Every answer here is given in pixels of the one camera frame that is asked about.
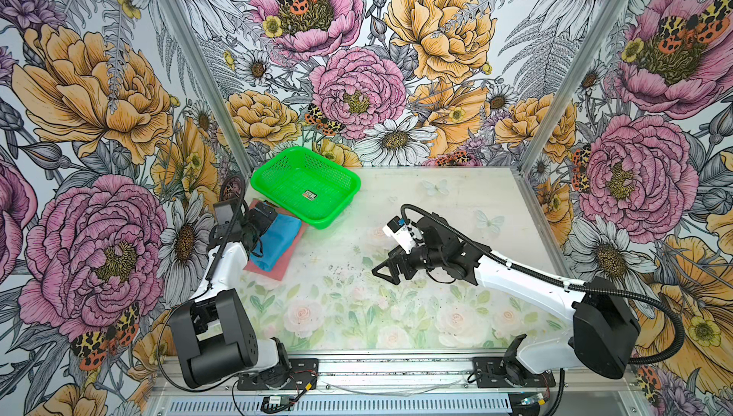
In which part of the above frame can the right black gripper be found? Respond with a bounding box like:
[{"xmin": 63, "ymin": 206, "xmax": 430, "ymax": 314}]
[{"xmin": 372, "ymin": 243, "xmax": 446, "ymax": 284}]

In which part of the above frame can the blue t shirt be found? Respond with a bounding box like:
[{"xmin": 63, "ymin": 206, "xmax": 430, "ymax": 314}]
[{"xmin": 250, "ymin": 215, "xmax": 302, "ymax": 272}]

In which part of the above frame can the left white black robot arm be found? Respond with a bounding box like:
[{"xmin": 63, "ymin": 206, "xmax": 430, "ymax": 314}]
[{"xmin": 167, "ymin": 199, "xmax": 302, "ymax": 391}]

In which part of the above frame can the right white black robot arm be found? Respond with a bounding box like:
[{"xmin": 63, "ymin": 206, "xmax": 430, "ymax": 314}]
[{"xmin": 372, "ymin": 215, "xmax": 641, "ymax": 379}]

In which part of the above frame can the folded red t shirt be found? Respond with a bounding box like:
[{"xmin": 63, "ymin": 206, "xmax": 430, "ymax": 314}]
[{"xmin": 244, "ymin": 200, "xmax": 307, "ymax": 282}]

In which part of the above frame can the green plastic basket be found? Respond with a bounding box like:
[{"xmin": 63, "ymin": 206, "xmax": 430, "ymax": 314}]
[{"xmin": 250, "ymin": 147, "xmax": 362, "ymax": 230}]

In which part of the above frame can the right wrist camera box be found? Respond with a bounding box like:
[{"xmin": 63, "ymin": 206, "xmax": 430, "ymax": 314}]
[{"xmin": 383, "ymin": 215, "xmax": 423, "ymax": 254}]

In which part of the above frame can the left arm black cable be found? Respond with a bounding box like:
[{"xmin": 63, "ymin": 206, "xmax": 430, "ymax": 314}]
[{"xmin": 155, "ymin": 173, "xmax": 270, "ymax": 394}]

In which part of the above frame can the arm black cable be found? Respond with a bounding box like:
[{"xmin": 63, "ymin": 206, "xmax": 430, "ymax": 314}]
[
  {"xmin": 399, "ymin": 203, "xmax": 686, "ymax": 416},
  {"xmin": 155, "ymin": 173, "xmax": 270, "ymax": 394}
]

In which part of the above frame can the aluminium front rail frame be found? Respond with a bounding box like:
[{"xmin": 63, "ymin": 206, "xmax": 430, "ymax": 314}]
[{"xmin": 145, "ymin": 348, "xmax": 654, "ymax": 415}]

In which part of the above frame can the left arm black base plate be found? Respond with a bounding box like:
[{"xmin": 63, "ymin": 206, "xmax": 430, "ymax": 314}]
[{"xmin": 236, "ymin": 358, "xmax": 320, "ymax": 391}]

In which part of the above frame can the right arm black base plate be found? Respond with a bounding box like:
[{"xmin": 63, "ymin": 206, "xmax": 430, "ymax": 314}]
[{"xmin": 471, "ymin": 356, "xmax": 557, "ymax": 389}]

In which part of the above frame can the right aluminium corner post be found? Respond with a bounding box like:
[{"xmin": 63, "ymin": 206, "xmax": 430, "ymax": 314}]
[{"xmin": 517, "ymin": 0, "xmax": 629, "ymax": 175}]

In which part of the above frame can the aluminium corner post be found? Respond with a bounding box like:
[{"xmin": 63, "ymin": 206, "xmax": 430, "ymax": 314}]
[
  {"xmin": 517, "ymin": 0, "xmax": 629, "ymax": 175},
  {"xmin": 157, "ymin": 0, "xmax": 254, "ymax": 180}
]

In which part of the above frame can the left aluminium corner post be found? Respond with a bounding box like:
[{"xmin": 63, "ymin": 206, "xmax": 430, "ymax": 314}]
[{"xmin": 157, "ymin": 0, "xmax": 254, "ymax": 180}]

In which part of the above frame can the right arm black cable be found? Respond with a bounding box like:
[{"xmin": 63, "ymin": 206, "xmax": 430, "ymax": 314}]
[{"xmin": 399, "ymin": 203, "xmax": 686, "ymax": 416}]

